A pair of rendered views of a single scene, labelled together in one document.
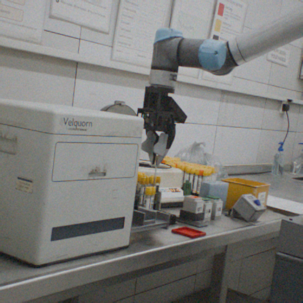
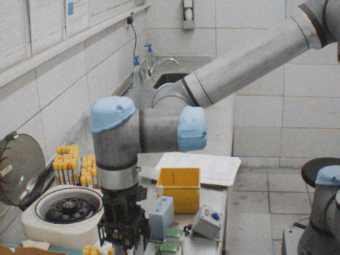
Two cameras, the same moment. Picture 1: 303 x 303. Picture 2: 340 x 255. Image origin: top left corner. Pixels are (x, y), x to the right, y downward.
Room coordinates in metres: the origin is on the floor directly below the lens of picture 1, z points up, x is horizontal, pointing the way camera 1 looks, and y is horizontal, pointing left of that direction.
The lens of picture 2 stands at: (0.81, 0.20, 1.63)
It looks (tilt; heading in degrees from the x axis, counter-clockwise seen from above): 21 degrees down; 334
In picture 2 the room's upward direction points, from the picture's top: 3 degrees counter-clockwise
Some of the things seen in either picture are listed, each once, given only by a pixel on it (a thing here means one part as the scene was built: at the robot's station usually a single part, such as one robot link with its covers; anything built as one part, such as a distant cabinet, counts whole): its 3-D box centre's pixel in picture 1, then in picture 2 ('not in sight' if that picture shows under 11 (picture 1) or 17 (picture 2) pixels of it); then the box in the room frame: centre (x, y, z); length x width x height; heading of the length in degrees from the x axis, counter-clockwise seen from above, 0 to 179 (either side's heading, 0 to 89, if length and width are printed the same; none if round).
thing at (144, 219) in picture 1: (134, 220); not in sight; (1.30, 0.01, 0.92); 0.21 x 0.07 x 0.05; 144
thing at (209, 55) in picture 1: (203, 54); (172, 126); (1.45, -0.11, 1.35); 0.11 x 0.11 x 0.08; 64
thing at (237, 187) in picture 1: (244, 195); (179, 190); (1.90, -0.36, 0.93); 0.13 x 0.13 x 0.10; 58
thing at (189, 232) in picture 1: (189, 232); not in sight; (1.43, -0.14, 0.88); 0.07 x 0.07 x 0.01; 54
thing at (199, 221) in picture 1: (191, 216); not in sight; (1.57, -0.15, 0.89); 0.09 x 0.05 x 0.04; 54
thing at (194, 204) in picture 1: (192, 207); not in sight; (1.57, -0.15, 0.92); 0.05 x 0.04 x 0.06; 54
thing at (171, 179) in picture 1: (144, 180); (77, 222); (1.86, 0.00, 0.94); 0.30 x 0.24 x 0.12; 45
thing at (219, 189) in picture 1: (212, 197); (162, 219); (1.78, -0.23, 0.92); 0.10 x 0.07 x 0.10; 136
